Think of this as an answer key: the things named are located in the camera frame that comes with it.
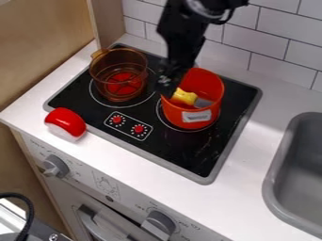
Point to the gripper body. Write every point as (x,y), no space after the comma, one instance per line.
(184,51)

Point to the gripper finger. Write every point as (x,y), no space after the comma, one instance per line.
(170,84)

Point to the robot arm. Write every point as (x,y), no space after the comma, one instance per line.
(188,15)

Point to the red pot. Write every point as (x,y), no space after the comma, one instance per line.
(197,117)

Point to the orange clear measuring cup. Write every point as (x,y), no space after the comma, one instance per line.
(119,77)

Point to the toy stove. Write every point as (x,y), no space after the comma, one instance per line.
(176,146)

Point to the red and white toy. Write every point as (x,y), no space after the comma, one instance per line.
(67,120)

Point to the toy sink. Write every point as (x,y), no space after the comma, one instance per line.
(299,175)

